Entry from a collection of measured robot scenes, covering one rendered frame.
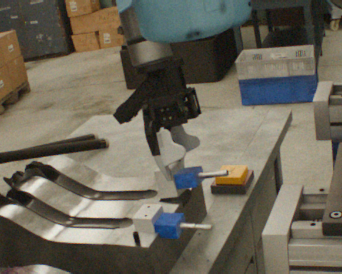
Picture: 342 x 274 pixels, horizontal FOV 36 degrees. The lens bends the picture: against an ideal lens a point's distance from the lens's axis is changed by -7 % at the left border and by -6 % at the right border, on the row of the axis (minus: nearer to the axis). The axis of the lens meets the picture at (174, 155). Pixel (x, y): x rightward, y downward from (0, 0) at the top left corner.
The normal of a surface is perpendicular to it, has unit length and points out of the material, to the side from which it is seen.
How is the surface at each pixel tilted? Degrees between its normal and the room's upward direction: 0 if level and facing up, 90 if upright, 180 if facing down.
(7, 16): 89
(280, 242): 90
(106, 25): 84
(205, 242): 0
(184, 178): 82
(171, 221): 0
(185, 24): 93
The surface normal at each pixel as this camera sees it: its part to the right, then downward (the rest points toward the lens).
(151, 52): 0.08, 0.18
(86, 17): -0.32, 0.53
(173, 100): -0.39, 0.29
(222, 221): -0.18, -0.91
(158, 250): 0.91, -0.01
